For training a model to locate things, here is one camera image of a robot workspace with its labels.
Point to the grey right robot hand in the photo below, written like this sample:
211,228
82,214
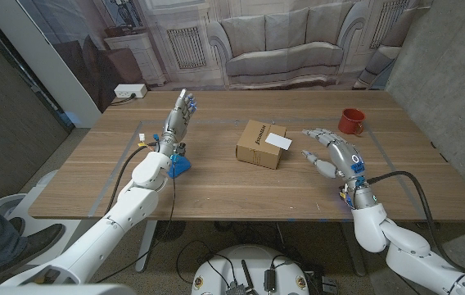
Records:
345,157

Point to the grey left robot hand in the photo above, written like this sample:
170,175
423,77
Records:
175,123

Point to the white card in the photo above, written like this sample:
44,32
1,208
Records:
278,141

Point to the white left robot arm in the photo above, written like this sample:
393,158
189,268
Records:
109,225

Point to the red cup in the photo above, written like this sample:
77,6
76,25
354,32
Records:
351,121

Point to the brown cardboard box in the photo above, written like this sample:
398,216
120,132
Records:
257,149

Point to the blue cloth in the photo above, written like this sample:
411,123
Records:
181,166

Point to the white power strip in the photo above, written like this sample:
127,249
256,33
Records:
130,90

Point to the grey table leg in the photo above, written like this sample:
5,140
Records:
146,246
353,262

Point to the black round floor grille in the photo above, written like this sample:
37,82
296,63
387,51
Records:
170,230

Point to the printed sofa room backdrop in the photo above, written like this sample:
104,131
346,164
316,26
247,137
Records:
281,41

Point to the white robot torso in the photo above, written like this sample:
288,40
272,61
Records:
249,262

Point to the black torso antenna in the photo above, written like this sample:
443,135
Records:
247,276

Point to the white round floor base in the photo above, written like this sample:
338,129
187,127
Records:
11,205

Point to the person's dark shoe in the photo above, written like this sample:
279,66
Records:
36,243

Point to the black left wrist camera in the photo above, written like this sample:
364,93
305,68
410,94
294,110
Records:
180,148

